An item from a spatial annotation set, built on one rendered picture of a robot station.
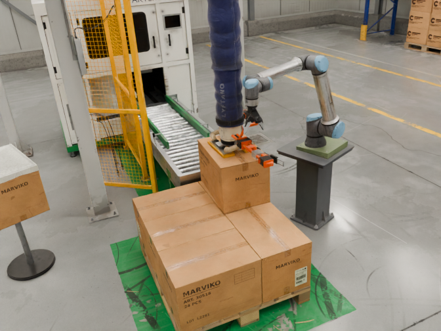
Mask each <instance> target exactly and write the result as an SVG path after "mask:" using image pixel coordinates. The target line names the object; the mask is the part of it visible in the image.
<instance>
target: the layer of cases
mask: <svg viewBox="0 0 441 331"><path fill-rule="evenodd" d="M132 200H133V207H134V211H135V217H136V224H137V229H138V235H139V238H140V241H141V242H142V245H143V247H144V249H145V252H146V254H147V256H148V259H149V260H150V263H151V265H152V268H153V270H154V272H155V274H156V277H157V279H158V281H159V284H160V286H161V289H162V290H163V293H164V295H165V298H166V300H167V302H168V304H169V306H170V309H171V311H172V314H173V316H174V318H175V320H176V322H177V325H178V327H179V330H180V331H192V330H195V329H197V328H200V327H202V326H205V325H208V324H211V323H213V322H216V321H218V320H221V319H224V318H226V317H229V316H231V315H235V314H236V313H240V312H242V311H245V310H247V309H250V308H252V307H255V306H258V305H260V304H262V303H266V302H267V301H271V300H273V299H276V298H279V297H281V296H284V295H286V294H289V293H291V292H294V291H297V290H300V289H302V288H305V287H307V286H310V272H311V257H312V241H311V240H310V239H309V238H308V237H307V236H306V235H305V234H304V233H302V232H301V231H300V230H299V229H298V228H297V227H296V226H295V225H294V224H293V223H292V222H291V221H290V220H289V219H288V218H287V217H286V216H285V215H284V214H283V213H282V212H281V211H279V210H278V209H277V208H276V207H275V206H274V205H273V204H272V203H271V202H269V203H265V204H261V205H258V206H253V207H250V208H245V209H242V210H237V211H232V212H229V213H223V212H222V210H221V209H220V207H219V205H218V204H217V203H216V201H215V200H214V198H213V197H212V195H211V194H210V192H209V191H208V189H207V188H206V186H205V185H204V183H203V182H202V181H198V182H195V183H190V184H187V185H183V186H180V187H175V188H170V189H167V190H163V191H160V192H155V193H152V194H148V195H145V196H140V197H137V198H133V199H132Z"/></svg>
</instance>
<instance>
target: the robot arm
mask: <svg viewBox="0 0 441 331"><path fill-rule="evenodd" d="M328 66H329V62H328V59H327V58H326V57H325V56H321V55H301V56H296V57H294V58H292V60H291V61H289V62H286V63H283V64H281V65H278V66H275V67H273V68H270V69H267V70H265V71H263V72H259V73H258V74H253V75H251V76H249V75H247V76H244V77H243V80H242V84H243V86H244V87H245V104H246V105H247V110H248V111H246V112H245V115H246V117H245V119H246V121H245V124H243V134H246V132H247V130H248V127H249V126H250V122H251V123H253V122H255V123H258V124H259V125H260V126H261V128H262V130H264V125H263V119H262V118H261V117H260V115H259V113H258V112H257V109H256V107H257V105H258V104H259V93H262V92H264V91H268V90H270V89H271V88H273V79H276V78H279V77H282V76H284V75H286V74H289V73H291V72H294V71H296V72H300V71H303V70H310V71H311V73H312V77H313V80H314V85H315V88H316V93H317V97H318V102H319V105H320V110H321V113H315V114H310V115H308V116H307V117H306V139H305V142H304V145H305V146H307V147H309V148H321V147H323V146H325V145H326V144H327V142H326V138H325V137H324V136H326V137H331V138H333V139H338V138H340V137H341V136H342V135H343V133H344V131H345V123H344V122H342V121H340V120H339V117H338V115H336V113H335V108H334V104H333V99H332V95H331V89H330V86H329V80H328V76H327V69H328Z"/></svg>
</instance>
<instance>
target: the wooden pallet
mask: <svg viewBox="0 0 441 331"><path fill-rule="evenodd" d="M139 241H140V238H139ZM140 247H141V250H142V253H143V255H144V258H145V260H146V262H147V265H148V267H149V270H150V272H151V274H152V276H153V279H154V281H155V283H156V286H157V288H158V291H159V293H160V296H161V298H162V300H163V302H164V305H165V308H166V310H167V312H168V314H169V317H170V319H171V322H172V323H173V326H174V328H175V331H180V330H179V327H178V325H177V322H176V320H175V318H174V316H173V314H172V311H171V309H170V306H169V304H168V302H167V300H166V298H165V295H164V293H163V290H162V289H161V286H160V284H159V281H158V279H157V277H156V274H155V272H154V270H153V268H152V265H151V263H150V260H149V259H148V256H147V254H146V252H145V249H144V247H143V245H142V242H141V241H140ZM292 297H293V299H294V300H295V301H296V302H297V303H298V304H301V303H304V302H306V301H309V300H310V286H307V287H305V288H302V289H300V290H297V291H294V292H291V293H289V294H286V295H284V296H281V297H279V298H276V299H273V300H271V301H267V302H266V303H262V304H260V305H258V306H255V307H252V308H250V309H247V310H245V311H242V312H240V313H236V314H235V315H231V316H229V317H226V318H224V319H221V320H218V321H216V322H213V323H211V324H208V325H205V326H202V327H200V328H197V329H195V330H192V331H206V330H208V329H211V328H214V327H216V326H219V325H222V324H224V323H226V322H229V321H231V320H234V319H236V320H237V321H238V323H239V325H240V326H241V327H243V326H246V325H248V324H251V323H253V322H256V321H258V320H259V310H260V309H263V308H265V307H268V306H271V305H274V304H275V303H278V302H281V301H283V300H286V299H289V298H292Z"/></svg>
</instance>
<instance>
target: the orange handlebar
mask: <svg viewBox="0 0 441 331"><path fill-rule="evenodd" d="M255 125H258V124H257V123H255V122H253V123H250V127H252V126H255ZM231 137H232V138H234V139H235V140H237V137H236V136H234V135H231ZM243 147H244V148H246V151H248V152H250V153H251V151H252V150H257V148H256V146H255V145H253V144H251V143H248V146H247V145H245V144H244V145H243ZM272 164H273V162H270V163H266V166H271V165H272Z"/></svg>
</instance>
